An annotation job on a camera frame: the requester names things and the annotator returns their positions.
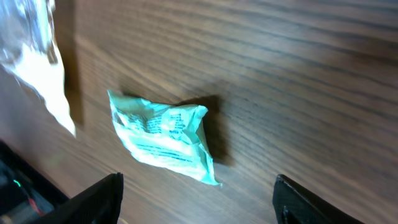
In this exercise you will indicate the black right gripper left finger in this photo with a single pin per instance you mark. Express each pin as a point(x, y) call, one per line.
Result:
point(100, 203)

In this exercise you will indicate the dried mushroom pouch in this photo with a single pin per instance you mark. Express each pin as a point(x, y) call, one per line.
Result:
point(29, 51)

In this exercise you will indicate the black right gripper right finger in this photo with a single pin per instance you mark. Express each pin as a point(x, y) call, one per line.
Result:
point(294, 204)

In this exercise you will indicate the green tissue packet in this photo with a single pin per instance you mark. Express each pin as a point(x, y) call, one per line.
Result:
point(166, 136)

